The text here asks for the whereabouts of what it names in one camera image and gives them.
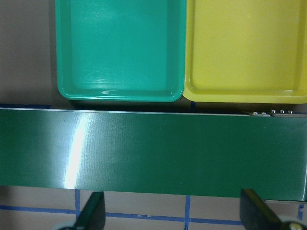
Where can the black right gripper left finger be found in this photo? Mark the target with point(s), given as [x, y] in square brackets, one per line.
[93, 215]

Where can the green conveyor belt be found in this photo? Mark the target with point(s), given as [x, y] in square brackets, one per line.
[187, 154]

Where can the green plastic tray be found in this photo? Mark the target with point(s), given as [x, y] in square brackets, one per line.
[121, 50]

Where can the yellow plastic tray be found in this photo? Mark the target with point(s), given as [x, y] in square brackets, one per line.
[246, 51]

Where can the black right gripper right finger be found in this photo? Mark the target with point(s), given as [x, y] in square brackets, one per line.
[256, 215]

